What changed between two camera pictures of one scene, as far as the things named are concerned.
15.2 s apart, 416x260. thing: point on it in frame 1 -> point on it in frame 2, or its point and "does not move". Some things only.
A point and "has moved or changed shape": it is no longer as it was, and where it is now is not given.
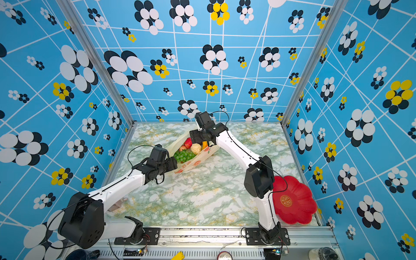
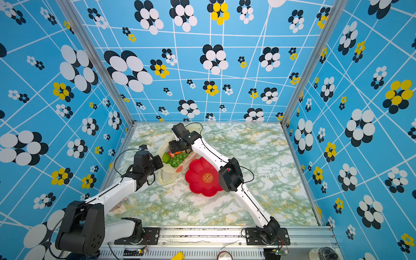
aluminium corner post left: (70, 11) does not move
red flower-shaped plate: (293, 201) -> (202, 177)
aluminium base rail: (205, 244) does not move
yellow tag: (179, 255) does not move
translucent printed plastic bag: (173, 146) has moved or changed shape
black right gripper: (195, 136) -> (173, 147)
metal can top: (224, 255) does not move
